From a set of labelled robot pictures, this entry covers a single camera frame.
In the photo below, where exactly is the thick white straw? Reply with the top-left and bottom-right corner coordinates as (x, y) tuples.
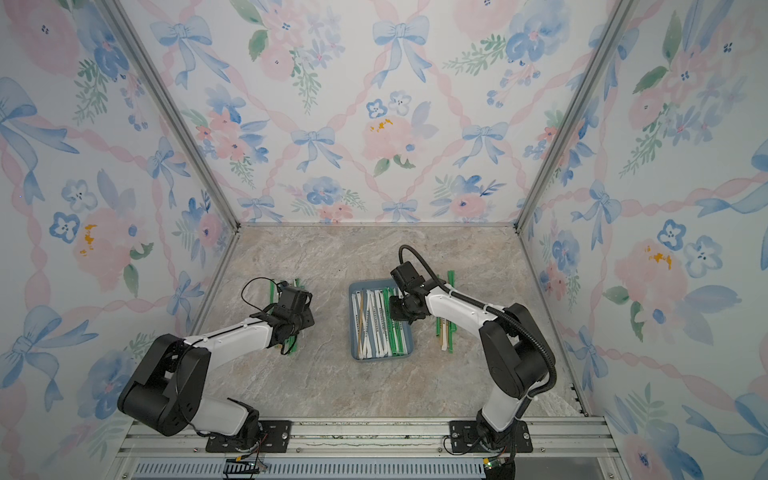
(357, 291), (376, 359)

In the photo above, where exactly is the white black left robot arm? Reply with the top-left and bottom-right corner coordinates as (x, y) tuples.
(117, 282), (314, 449)

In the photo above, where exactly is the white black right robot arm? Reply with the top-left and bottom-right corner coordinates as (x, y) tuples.
(390, 275), (557, 437)

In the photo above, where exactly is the green straws pile right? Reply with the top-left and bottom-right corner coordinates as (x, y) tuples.
(433, 289), (456, 353)

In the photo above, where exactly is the blue plastic storage tray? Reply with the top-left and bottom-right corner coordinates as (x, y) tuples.
(348, 279), (414, 362)

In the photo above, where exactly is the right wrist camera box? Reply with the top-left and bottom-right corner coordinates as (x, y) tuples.
(390, 261), (425, 294)

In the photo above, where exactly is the thin black left cable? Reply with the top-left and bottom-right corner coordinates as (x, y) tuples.
(239, 276), (283, 313)

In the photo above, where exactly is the black corrugated cable conduit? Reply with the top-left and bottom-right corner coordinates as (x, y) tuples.
(397, 244), (558, 398)

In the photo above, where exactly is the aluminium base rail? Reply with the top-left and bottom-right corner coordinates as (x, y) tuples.
(106, 417), (629, 479)

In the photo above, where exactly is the aluminium frame post right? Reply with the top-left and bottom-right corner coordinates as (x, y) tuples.
(514, 0), (637, 232)

